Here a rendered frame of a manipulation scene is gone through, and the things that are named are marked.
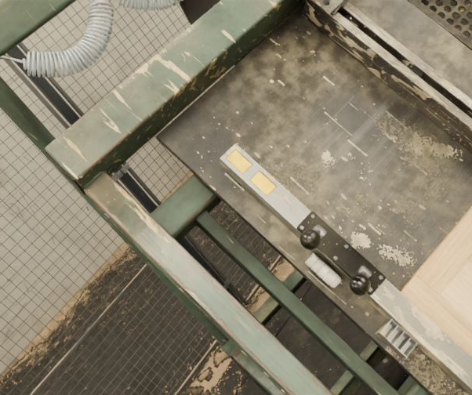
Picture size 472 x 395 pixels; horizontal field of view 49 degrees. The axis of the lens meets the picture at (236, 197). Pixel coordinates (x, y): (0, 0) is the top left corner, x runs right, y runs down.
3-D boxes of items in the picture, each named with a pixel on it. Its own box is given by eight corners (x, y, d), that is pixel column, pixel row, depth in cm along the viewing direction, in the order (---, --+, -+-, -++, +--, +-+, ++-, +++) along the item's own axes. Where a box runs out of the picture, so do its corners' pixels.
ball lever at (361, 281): (364, 284, 105) (359, 302, 92) (350, 271, 106) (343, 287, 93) (378, 271, 104) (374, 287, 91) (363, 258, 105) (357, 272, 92)
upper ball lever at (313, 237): (320, 244, 107) (309, 255, 94) (306, 231, 108) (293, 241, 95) (332, 230, 106) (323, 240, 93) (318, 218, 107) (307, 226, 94)
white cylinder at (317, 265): (303, 263, 109) (331, 290, 107) (305, 261, 106) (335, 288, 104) (312, 253, 109) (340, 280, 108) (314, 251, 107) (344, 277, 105)
